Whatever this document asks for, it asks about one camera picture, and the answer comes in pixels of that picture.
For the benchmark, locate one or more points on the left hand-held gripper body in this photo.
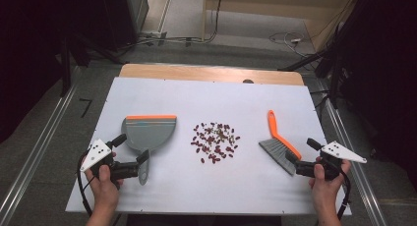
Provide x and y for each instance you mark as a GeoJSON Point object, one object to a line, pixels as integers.
{"type": "Point", "coordinates": [95, 153]}

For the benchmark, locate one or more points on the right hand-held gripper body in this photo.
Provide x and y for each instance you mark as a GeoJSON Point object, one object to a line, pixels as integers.
{"type": "Point", "coordinates": [341, 152]}

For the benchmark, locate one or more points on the orange brush with grey bristles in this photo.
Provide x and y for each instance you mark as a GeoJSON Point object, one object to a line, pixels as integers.
{"type": "Point", "coordinates": [278, 147]}

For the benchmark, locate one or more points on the grey dustpan with orange edge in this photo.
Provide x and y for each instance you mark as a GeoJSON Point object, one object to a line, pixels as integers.
{"type": "Point", "coordinates": [147, 134]}

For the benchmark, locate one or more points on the pile of red beans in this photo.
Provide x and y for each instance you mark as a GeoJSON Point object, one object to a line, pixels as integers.
{"type": "Point", "coordinates": [214, 142]}

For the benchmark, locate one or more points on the person's left hand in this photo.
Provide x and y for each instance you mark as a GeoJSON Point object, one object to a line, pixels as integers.
{"type": "Point", "coordinates": [104, 193]}

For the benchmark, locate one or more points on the person's right hand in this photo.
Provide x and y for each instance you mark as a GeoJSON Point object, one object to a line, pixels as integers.
{"type": "Point", "coordinates": [326, 193]}

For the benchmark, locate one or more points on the black tape floor mark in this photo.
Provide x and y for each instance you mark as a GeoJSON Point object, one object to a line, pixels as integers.
{"type": "Point", "coordinates": [86, 107]}

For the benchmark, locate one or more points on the black metal stand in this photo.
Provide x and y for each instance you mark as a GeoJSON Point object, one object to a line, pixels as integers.
{"type": "Point", "coordinates": [334, 72]}
{"type": "Point", "coordinates": [65, 68]}

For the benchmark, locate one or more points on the dark cabinet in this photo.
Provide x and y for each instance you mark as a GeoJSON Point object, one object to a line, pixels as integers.
{"type": "Point", "coordinates": [121, 16]}

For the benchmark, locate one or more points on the metal floor rail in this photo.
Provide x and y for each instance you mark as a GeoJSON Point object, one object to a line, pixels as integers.
{"type": "Point", "coordinates": [354, 173]}
{"type": "Point", "coordinates": [39, 144]}

